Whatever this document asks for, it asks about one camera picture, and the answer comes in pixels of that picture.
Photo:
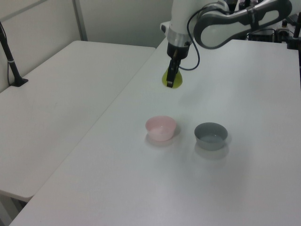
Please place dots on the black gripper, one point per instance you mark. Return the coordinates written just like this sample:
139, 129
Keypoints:
177, 50

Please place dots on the green pear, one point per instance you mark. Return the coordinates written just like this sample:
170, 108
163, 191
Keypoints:
179, 81

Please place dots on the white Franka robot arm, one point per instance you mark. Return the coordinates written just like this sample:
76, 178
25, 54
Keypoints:
178, 18

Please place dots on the pink plastic bowl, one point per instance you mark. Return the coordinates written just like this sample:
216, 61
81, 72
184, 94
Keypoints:
161, 130

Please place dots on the grey plastic bowl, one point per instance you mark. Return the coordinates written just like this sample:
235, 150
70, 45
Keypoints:
210, 139

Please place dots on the dark background equipment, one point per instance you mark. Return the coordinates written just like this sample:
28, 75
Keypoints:
263, 35

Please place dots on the white side table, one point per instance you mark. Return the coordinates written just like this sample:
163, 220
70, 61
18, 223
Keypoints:
58, 106

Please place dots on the black pole stand with base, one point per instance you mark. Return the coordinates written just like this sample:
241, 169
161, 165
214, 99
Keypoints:
10, 63

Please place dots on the grey metal partition post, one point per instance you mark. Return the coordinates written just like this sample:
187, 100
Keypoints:
80, 21

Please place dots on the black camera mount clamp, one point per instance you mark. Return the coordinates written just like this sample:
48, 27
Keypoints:
294, 40

